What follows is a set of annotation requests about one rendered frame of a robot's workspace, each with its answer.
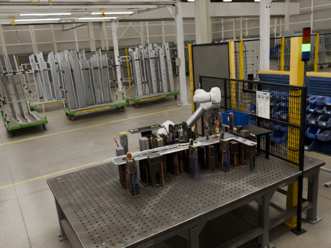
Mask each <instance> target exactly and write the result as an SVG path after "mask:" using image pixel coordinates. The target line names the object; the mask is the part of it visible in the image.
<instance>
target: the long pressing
mask: <svg viewBox="0 0 331 248"><path fill-rule="evenodd" d="M215 135H217V136H218V135H220V133H219V134H215ZM215 135H210V136H209V140H206V137H202V138H198V139H196V140H195V141H193V143H194V145H196V146H197V147H198V146H206V145H211V144H215V143H219V140H220V136H218V137H213V136H215ZM236 137H237V136H235V135H233V134H230V133H227V132H224V138H225V139H228V140H232V139H233V138H236ZM200 141H203V142H200ZM195 142H196V143H195ZM187 144H189V143H184V144H172V145H168V146H163V147H159V148H154V149H150V150H145V151H141V152H137V153H132V154H131V155H132V157H133V156H137V155H138V156H137V157H134V158H135V159H136V161H138V160H142V159H147V158H148V157H147V156H149V155H154V154H158V153H159V154H161V155H165V154H169V153H173V152H177V151H181V150H186V149H188V148H189V145H187ZM177 145H181V146H182V145H186V146H183V147H181V148H180V147H177ZM174 147H177V148H174ZM170 148H173V149H170ZM165 149H167V150H165ZM163 150H164V151H163ZM156 151H158V152H156ZM152 152H155V153H152ZM147 153H149V154H147ZM143 154H147V155H143ZM126 157H127V155H122V156H118V157H114V158H112V160H111V161H112V162H113V163H114V164H115V165H121V164H125V163H126V160H125V158H126Z"/></svg>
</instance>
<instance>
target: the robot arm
mask: <svg viewBox="0 0 331 248"><path fill-rule="evenodd" d="M193 100H194V102H195V103H200V107H199V108H198V109H197V110H196V111H195V112H194V113H193V115H192V116H191V117H190V118H189V119H188V121H187V125H188V126H190V127H191V128H192V127H193V126H194V125H195V123H196V122H197V121H198V120H199V119H200V118H201V116H202V115H203V114H204V113H205V112H206V111H208V110H209V109H213V111H212V114H211V119H212V125H215V120H214V118H215V116H217V117H218V119H219V128H222V122H223V119H222V115H221V113H219V111H220V100H221V92H220V89H219V88H217V87H215V88H212V89H211V92H208V93H207V92H205V91H204V90H202V89H198V90H196V91H195V95H194V96H193ZM169 124H172V125H174V123H173V122H171V121H166V122H164V123H163V124H162V126H163V125H165V127H166V129H167V131H168V132H169V129H168V125H169ZM162 133H163V134H165V135H166V134H167V132H166V130H165V129H164V128H160V129H159V130H158V132H157V133H154V132H153V134H154V135H156V136H158V137H159V134H162Z"/></svg>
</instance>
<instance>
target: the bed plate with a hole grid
mask: <svg viewBox="0 0 331 248"><path fill-rule="evenodd" d="M201 147H202V148H204V146H200V148H201ZM204 156H205V168H202V167H200V169H201V170H200V171H199V177H200V179H196V180H194V179H191V178H190V177H189V176H190V175H191V174H190V173H189V172H187V171H186V170H185V167H186V166H183V172H185V173H186V174H184V175H180V174H179V175H180V176H181V177H180V178H174V177H173V176H172V175H171V174H169V172H171V171H170V169H167V175H168V176H169V177H170V178H171V179H169V180H165V181H164V183H165V184H166V185H167V186H168V187H166V188H163V189H159V190H156V191H152V192H151V191H150V190H149V189H148V187H151V185H150V186H147V187H144V185H143V184H142V183H141V182H140V181H139V180H140V170H139V161H136V164H137V171H138V172H137V182H138V185H139V192H140V195H141V196H139V197H136V198H133V199H132V198H131V196H130V195H129V191H128V192H123V191H122V189H121V188H120V187H119V185H121V184H120V181H119V172H118V169H119V167H118V165H115V164H114V163H113V162H112V161H111V162H108V163H104V164H101V165H97V166H93V167H89V168H86V169H82V170H78V171H74V172H71V173H67V174H63V175H60V176H56V177H52V178H49V179H46V182H47V184H48V186H49V188H50V189H51V191H52V193H53V195H54V197H55V199H56V200H57V202H58V204H59V206H60V208H61V210H62V211H63V213H64V215H65V217H66V219H67V221H68V222H69V224H70V226H71V228H72V230H73V232H74V233H75V235H76V237H77V239H78V241H79V243H80V244H81V246H82V248H135V247H138V246H140V245H142V244H145V243H147V242H149V241H151V240H154V239H156V238H158V237H161V236H163V235H165V234H167V233H170V232H172V231H174V230H177V229H179V228H181V227H184V226H186V225H188V224H190V223H193V222H195V221H197V220H200V219H202V218H204V217H207V216H209V215H211V214H214V213H216V212H218V211H220V210H223V209H225V208H227V207H230V206H232V205H234V204H236V203H239V202H241V201H243V200H246V199H248V198H250V197H253V196H255V195H257V194H259V193H262V192H264V191H266V190H269V189H271V188H273V187H276V186H278V185H280V184H283V183H285V182H287V181H289V180H292V179H294V178H296V177H299V176H301V175H303V174H305V173H308V172H310V171H312V170H315V169H317V168H319V167H322V166H324V165H326V163H325V161H323V160H320V159H316V158H313V157H310V156H306V155H304V167H303V173H302V171H299V166H291V165H289V164H287V163H288V162H286V161H284V160H281V159H279V158H276V157H274V156H271V155H269V158H271V159H266V158H264V157H265V153H264V154H261V155H255V169H254V170H256V171H257V173H255V174H252V173H250V172H249V171H247V169H249V162H247V163H244V165H245V166H246V167H243V168H241V167H240V168H238V169H233V168H231V167H230V168H229V169H230V172H227V173H224V171H222V170H220V168H221V164H220V163H219V164H218V166H215V172H217V173H214V174H210V173H208V171H209V168H208V166H206V164H207V163H206V153H205V149H204Z"/></svg>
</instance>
